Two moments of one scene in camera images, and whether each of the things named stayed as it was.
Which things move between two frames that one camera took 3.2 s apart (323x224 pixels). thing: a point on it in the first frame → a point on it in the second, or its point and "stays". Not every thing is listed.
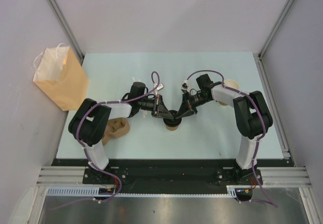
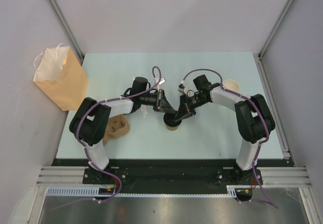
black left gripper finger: [164, 108] → [167, 104]
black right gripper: [184, 111] stays
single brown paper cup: [172, 128] stays
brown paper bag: [58, 73] stays
